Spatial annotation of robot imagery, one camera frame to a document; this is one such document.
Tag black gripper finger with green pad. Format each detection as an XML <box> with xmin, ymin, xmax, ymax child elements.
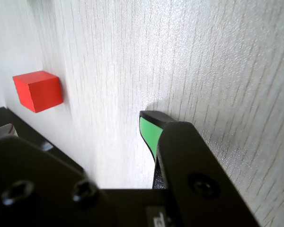
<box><xmin>139</xmin><ymin>110</ymin><xmax>261</xmax><ymax>227</ymax></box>
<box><xmin>0</xmin><ymin>123</ymin><xmax>114</xmax><ymax>227</ymax></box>

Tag red cube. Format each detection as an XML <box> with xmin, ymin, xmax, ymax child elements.
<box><xmin>12</xmin><ymin>70</ymin><xmax>63</xmax><ymax>114</ymax></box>

